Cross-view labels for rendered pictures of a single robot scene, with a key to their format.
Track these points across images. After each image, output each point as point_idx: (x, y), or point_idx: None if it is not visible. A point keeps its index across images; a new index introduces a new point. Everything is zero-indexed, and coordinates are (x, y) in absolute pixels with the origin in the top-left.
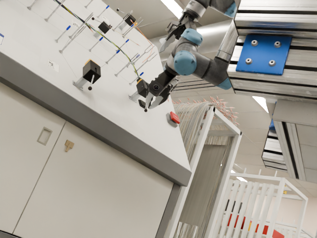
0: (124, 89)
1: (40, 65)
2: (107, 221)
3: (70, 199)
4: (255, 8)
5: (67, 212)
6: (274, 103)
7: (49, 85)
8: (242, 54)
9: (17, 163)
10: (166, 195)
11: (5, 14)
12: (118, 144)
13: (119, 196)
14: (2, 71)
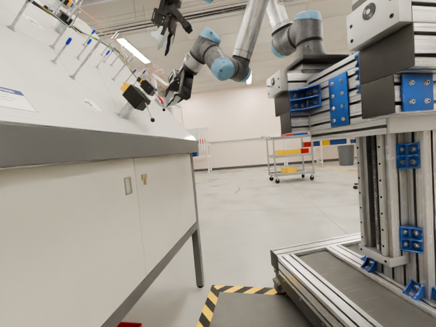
0: None
1: (89, 114)
2: (178, 207)
3: (160, 215)
4: (427, 51)
5: (162, 225)
6: (287, 90)
7: (118, 135)
8: (405, 95)
9: (124, 228)
10: (189, 164)
11: None
12: (170, 152)
13: (176, 186)
14: (73, 153)
